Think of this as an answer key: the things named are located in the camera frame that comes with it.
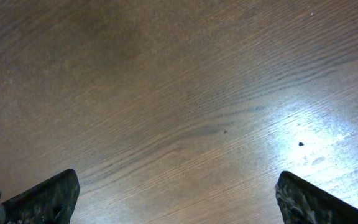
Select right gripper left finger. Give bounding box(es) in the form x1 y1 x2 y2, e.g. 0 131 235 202
0 169 80 224

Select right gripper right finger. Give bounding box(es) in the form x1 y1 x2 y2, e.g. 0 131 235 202
275 171 358 224

